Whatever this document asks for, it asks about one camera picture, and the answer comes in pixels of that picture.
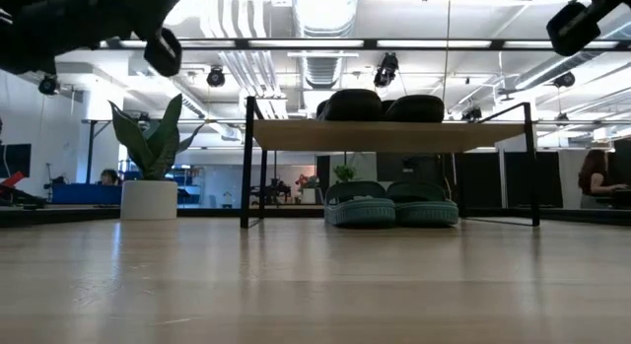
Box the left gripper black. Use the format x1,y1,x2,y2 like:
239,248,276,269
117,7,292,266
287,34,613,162
110,0,193,78

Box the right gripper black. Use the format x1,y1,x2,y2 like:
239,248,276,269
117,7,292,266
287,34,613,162
545,0,631,57

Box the black slide sandal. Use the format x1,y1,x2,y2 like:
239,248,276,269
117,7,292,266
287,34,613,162
383,94,446,124
317,89,385,122

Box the green slide sandal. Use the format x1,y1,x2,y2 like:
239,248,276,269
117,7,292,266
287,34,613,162
386,180,460,228
323,180,396,228

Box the green snake plant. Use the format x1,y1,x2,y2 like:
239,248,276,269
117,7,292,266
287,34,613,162
107,92,206,182

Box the white plant pot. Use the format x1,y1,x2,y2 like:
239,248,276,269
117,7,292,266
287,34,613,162
119,179,179,222

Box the black partition panels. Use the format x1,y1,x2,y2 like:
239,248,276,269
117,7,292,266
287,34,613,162
456,151,564,210

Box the dark wall monitor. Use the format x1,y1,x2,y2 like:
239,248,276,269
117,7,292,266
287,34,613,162
0,143,33,179

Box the black metal table frame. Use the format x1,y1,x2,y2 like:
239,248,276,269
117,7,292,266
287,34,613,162
0,204,631,230

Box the black overhead frame bar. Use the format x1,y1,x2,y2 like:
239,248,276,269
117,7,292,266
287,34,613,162
96,36,631,53

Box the wooden shelf with black frame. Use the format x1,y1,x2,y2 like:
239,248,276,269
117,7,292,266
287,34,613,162
240,96,541,230

